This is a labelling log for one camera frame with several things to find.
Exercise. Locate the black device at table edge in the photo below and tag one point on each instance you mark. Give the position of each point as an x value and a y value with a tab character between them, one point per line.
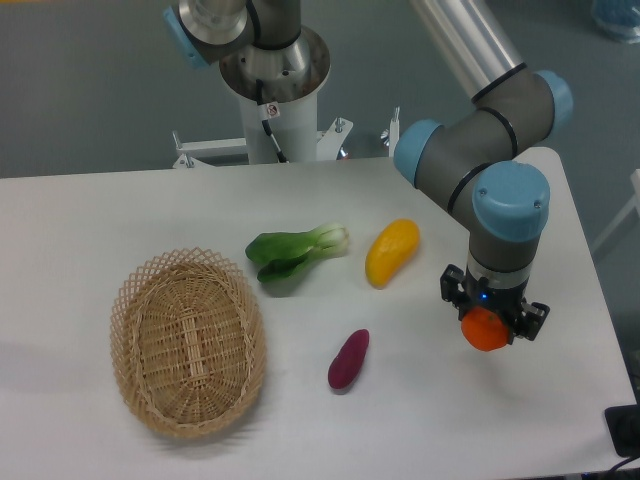
623	426

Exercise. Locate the yellow mango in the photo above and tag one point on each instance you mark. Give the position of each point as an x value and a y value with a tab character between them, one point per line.
395	245

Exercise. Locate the orange fruit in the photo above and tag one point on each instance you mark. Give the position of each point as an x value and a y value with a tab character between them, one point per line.
484	330

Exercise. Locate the blue bag in corner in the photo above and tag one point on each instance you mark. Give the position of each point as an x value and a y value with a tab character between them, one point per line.
617	18

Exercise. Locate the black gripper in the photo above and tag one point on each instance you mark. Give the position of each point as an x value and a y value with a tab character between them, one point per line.
467	293

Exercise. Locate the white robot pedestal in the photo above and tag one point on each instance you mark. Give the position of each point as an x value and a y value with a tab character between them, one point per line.
272	133

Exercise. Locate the woven wicker basket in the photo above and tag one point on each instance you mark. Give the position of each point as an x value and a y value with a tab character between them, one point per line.
187	343

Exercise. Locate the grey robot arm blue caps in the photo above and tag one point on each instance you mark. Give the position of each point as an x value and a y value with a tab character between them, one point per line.
275	66

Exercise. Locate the white frame at right edge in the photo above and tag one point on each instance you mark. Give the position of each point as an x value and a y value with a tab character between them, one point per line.
621	224

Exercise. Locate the green bok choy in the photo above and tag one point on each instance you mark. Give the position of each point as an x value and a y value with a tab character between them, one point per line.
282	255

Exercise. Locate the purple sweet potato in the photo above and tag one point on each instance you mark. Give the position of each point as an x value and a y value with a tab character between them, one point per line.
349	361

